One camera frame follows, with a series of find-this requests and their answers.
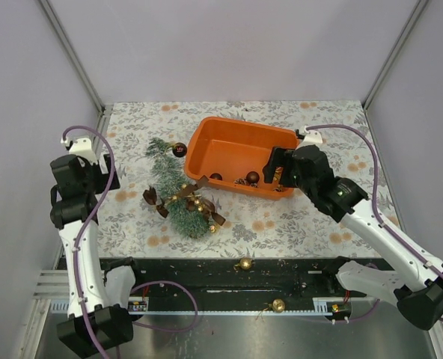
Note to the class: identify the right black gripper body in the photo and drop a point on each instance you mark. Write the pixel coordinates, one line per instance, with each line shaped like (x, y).
(275, 163)

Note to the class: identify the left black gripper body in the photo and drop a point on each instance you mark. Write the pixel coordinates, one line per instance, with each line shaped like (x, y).
(108, 172)

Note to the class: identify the brown ribbon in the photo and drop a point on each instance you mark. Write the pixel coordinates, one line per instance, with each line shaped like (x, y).
(192, 201)

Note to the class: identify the orange plastic tray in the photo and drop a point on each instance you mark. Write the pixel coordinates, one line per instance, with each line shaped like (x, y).
(233, 148)

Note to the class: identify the small frosted christmas tree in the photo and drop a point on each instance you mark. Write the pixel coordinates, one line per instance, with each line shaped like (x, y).
(167, 177)

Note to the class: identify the dark glossy bauble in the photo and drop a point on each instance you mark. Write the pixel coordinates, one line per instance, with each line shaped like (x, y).
(179, 149)

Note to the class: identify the gold flower ornament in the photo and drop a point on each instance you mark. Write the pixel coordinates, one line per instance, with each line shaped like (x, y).
(214, 228)

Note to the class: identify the small gold bauble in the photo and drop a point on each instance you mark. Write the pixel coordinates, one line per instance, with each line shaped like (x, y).
(244, 264)
(276, 306)

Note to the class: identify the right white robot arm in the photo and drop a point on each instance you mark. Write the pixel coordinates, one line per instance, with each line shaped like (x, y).
(415, 287)

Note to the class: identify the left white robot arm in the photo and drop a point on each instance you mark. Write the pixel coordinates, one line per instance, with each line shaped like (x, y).
(97, 316)

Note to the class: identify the brown bauble near tree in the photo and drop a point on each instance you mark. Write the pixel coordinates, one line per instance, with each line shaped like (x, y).
(216, 176)

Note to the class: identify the frosted pine cone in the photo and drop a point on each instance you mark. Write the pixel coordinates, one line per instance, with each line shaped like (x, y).
(242, 181)

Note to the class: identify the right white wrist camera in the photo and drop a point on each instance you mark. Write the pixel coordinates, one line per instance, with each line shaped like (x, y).
(308, 137)

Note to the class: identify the white slotted cable duct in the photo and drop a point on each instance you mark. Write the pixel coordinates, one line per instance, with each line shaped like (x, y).
(135, 305)

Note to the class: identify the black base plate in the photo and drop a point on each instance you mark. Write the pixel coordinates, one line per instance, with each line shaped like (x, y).
(220, 285)

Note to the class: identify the aluminium frame rail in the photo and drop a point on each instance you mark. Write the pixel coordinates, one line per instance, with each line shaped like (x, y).
(69, 50)

